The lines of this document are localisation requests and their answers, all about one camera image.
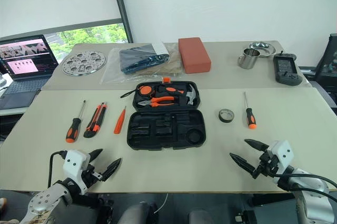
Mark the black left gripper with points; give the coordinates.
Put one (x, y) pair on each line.
(90, 174)

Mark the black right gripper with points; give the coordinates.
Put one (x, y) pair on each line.
(266, 165)

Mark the small black orange screwdriver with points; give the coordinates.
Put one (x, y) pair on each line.
(250, 118)

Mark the orange black utility knife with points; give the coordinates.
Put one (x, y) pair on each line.
(93, 126)

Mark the orange tester screwdriver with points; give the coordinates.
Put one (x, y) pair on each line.
(119, 124)

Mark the large black orange screwdriver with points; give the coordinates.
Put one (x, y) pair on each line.
(73, 131)

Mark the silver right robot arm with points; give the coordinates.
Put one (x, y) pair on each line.
(305, 208)

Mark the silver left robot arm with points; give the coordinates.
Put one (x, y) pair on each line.
(42, 203)

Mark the black tool case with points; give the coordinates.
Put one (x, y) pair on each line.
(147, 142)

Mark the black electrical tape roll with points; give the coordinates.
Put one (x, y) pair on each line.
(226, 120)

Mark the grey rounded shape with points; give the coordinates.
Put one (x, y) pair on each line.
(137, 214)
(200, 217)

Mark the orange black tape measure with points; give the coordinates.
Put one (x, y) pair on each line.
(144, 90)

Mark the steel claw hammer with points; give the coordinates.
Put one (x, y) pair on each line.
(190, 95)

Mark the clear plastic bag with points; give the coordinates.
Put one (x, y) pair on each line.
(111, 73)

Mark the black remote controller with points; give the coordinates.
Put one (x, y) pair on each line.
(287, 68)

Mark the stainless steel mug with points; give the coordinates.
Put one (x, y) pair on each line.
(248, 60)

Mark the round perforated steel tray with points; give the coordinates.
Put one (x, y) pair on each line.
(89, 58)

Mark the stainless steel bowl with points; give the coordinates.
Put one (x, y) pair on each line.
(267, 49)

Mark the open laptop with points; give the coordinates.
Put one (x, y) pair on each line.
(23, 87)

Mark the red rectangular block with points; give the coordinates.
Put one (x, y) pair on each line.
(194, 52)

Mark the black office chair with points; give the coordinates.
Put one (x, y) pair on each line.
(327, 63)

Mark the white paper label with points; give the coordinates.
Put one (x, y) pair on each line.
(159, 48)

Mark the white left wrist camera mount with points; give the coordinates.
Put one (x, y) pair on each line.
(75, 163)

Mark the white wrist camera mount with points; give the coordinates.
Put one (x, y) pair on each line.
(75, 163)
(281, 153)

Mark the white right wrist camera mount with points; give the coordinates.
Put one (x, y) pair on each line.
(281, 153)

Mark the dark grey window post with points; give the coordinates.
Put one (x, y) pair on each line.
(121, 5)

